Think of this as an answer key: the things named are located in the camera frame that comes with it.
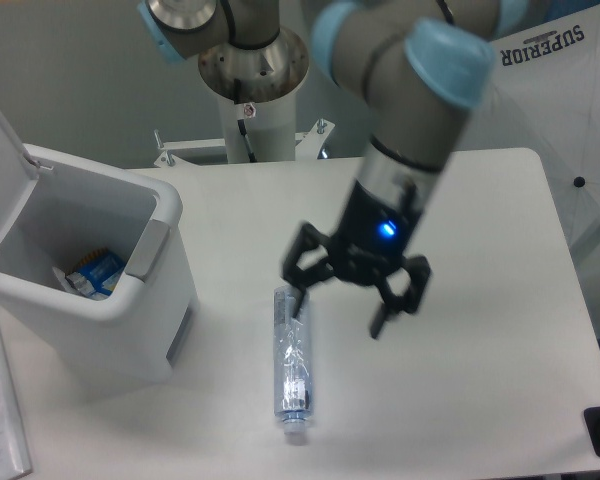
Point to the white metal base frame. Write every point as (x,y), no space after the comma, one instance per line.
(308,146)

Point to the white trash can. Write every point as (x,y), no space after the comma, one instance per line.
(56,208)

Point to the white crumpled trash in bin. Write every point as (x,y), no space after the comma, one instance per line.
(64,283)

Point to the blue orange snack bag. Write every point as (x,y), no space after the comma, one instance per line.
(97,274)

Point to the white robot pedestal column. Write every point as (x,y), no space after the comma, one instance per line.
(265,120)

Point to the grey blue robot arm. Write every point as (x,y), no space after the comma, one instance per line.
(422,66)

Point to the white umbrella with text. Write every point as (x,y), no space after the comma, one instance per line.
(545,95)

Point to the clear plastic bottle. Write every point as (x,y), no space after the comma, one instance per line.
(292,364)

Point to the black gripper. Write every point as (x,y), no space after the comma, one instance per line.
(386,202)

